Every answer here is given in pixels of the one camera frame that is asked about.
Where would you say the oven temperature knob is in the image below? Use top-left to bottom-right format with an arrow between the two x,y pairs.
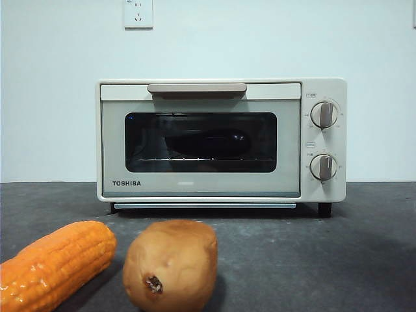
310,101 -> 339,128

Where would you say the cream toaster oven body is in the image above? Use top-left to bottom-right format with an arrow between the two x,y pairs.
95,77 -> 347,217

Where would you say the dark purple eggplant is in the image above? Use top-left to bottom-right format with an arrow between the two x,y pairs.
164,129 -> 253,155

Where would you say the brown potato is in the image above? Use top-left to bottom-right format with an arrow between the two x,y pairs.
122,219 -> 218,312

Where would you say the orange corn cob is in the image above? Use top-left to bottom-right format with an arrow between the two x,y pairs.
0,220 -> 118,312

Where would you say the white wall socket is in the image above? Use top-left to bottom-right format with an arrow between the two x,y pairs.
124,0 -> 154,31

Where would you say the oven timer knob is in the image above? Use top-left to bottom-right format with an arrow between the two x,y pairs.
309,153 -> 339,181

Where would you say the silver oven crumb tray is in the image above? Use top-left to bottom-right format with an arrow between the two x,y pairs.
110,201 -> 297,210

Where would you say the cream glass oven door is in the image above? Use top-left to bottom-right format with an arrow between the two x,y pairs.
99,83 -> 302,198

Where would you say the metal wire oven rack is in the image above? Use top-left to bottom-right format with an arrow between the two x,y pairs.
138,157 -> 276,163

